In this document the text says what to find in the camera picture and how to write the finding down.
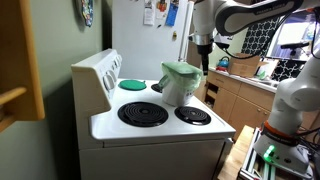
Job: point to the wooden kitchen cabinets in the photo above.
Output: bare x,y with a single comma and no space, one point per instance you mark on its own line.
237,102

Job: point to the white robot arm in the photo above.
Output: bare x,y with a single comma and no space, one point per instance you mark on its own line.
278,144

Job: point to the white waste bin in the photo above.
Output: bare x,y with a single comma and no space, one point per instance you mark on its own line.
173,94

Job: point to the white electric stove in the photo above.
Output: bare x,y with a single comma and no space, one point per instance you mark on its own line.
134,135

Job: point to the blue kettle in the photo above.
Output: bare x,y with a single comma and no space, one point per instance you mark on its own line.
223,62

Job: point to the cardboard box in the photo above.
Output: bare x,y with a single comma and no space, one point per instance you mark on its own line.
244,66

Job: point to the green round silicone mat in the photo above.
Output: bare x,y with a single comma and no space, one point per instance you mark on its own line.
133,85

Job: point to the colourful wall decoration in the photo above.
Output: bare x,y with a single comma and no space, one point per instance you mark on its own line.
87,11

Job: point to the white refrigerator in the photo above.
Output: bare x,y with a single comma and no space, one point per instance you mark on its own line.
148,32

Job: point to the black camera on stand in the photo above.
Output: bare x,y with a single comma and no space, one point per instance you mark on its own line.
294,46

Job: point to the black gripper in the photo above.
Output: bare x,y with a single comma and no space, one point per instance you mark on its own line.
204,51

